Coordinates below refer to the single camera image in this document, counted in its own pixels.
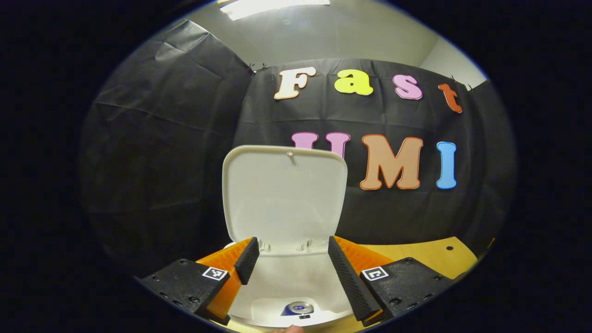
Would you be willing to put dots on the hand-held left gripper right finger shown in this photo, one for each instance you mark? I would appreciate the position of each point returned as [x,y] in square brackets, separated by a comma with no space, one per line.
[349,282]

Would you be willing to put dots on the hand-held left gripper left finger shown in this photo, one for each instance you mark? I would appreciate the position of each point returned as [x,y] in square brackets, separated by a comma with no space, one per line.
[247,261]

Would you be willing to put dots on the silver blue pop can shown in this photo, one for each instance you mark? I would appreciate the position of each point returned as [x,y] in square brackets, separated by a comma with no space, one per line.
[298,308]

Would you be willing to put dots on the white desktop garbage bin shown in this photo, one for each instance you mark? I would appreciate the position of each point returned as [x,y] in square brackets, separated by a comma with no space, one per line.
[282,199]

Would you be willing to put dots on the wooden desktop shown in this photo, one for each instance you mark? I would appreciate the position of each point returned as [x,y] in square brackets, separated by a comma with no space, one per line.
[425,256]

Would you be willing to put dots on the ceiling light panel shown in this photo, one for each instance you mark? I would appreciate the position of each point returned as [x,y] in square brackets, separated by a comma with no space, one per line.
[273,7]

